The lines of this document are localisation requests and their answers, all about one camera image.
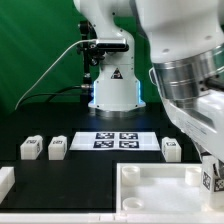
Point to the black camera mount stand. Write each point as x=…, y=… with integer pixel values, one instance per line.
x=91, y=57

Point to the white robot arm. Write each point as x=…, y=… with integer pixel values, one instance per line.
x=186, y=43

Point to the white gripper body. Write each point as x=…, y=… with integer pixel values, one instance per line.
x=203, y=122

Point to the white square tabletop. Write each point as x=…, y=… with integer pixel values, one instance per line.
x=159, y=188

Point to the white sheet with fiducial tags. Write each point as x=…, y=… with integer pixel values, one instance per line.
x=132, y=141

